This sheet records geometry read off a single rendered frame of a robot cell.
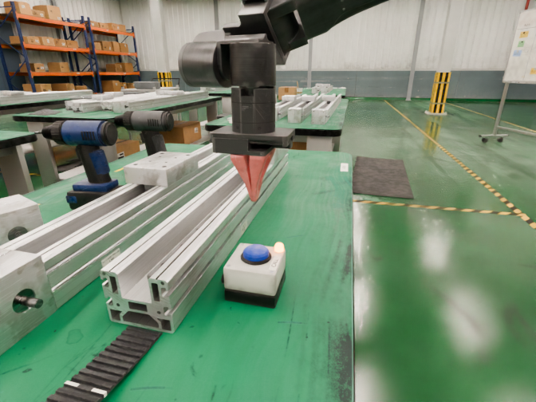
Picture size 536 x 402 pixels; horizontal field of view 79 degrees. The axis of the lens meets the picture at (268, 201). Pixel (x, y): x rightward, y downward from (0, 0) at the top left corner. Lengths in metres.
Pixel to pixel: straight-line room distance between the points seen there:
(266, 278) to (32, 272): 0.31
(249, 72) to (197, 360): 0.35
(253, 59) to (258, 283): 0.30
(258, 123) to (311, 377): 0.31
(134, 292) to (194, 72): 0.31
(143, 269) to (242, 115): 0.27
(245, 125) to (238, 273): 0.21
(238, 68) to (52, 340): 0.42
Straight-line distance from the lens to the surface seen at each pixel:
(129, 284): 0.50
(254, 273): 0.48
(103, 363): 0.47
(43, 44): 13.68
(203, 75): 0.45
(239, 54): 0.41
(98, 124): 0.87
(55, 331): 0.55
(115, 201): 0.75
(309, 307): 0.51
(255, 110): 0.41
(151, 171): 0.78
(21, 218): 0.75
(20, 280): 0.54
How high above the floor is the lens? 1.11
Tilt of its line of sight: 22 degrees down
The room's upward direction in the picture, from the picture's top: straight up
